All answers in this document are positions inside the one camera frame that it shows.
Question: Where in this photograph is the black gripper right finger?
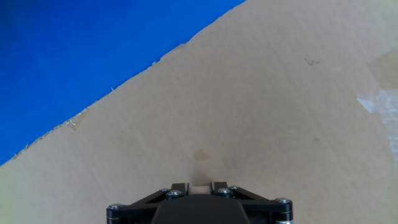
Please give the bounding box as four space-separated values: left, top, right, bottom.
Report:
210 181 294 224

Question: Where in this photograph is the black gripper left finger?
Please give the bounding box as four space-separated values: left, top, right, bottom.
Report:
106 182 190 224

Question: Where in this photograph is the small wooden block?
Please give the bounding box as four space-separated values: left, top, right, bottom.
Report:
189 185 211 195

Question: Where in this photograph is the brown cardboard sheet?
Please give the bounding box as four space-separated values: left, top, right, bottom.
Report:
0 0 398 224

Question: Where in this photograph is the blue mountain print cloth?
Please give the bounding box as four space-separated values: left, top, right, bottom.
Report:
0 0 247 167

